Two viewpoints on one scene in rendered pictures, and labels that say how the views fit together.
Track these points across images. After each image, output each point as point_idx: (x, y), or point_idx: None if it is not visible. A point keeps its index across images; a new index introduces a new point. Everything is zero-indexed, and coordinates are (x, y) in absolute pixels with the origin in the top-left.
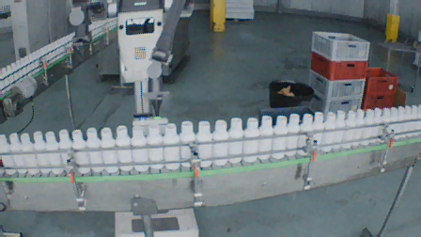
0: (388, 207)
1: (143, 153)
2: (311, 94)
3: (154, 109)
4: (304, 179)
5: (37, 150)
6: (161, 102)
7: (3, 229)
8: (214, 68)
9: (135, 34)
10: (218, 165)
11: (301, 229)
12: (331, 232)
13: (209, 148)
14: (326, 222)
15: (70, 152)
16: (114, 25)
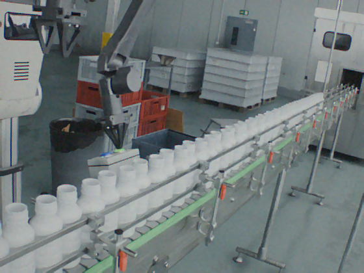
0: (233, 224)
1: (164, 191)
2: (97, 129)
3: (120, 138)
4: (259, 184)
5: (24, 244)
6: (127, 126)
7: None
8: None
9: (17, 39)
10: (207, 188)
11: (170, 272)
12: (203, 265)
13: None
14: (188, 257)
15: (101, 220)
16: None
